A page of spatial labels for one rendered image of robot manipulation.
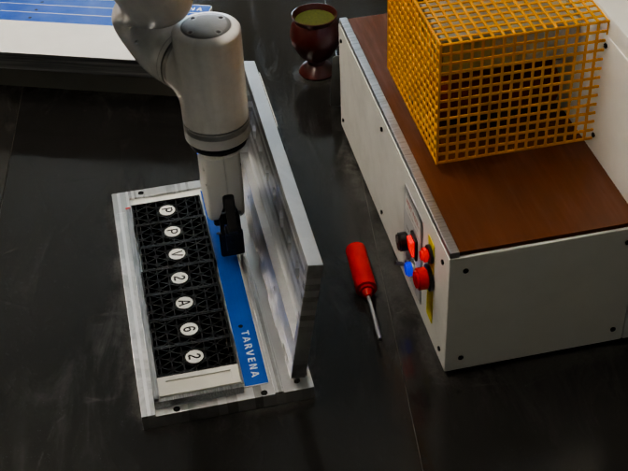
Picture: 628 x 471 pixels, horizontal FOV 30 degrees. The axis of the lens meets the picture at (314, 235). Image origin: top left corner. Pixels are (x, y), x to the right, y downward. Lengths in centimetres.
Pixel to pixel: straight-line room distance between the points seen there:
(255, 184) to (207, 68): 25
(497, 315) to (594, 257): 13
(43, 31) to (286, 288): 75
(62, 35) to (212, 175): 56
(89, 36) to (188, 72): 56
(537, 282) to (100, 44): 87
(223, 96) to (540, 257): 42
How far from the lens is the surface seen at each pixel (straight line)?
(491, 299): 138
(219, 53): 140
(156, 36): 148
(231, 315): 151
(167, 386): 142
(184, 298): 152
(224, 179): 149
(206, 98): 143
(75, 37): 196
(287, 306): 141
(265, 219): 154
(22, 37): 199
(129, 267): 160
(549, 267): 138
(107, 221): 172
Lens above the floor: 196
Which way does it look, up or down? 40 degrees down
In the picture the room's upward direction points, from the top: 3 degrees counter-clockwise
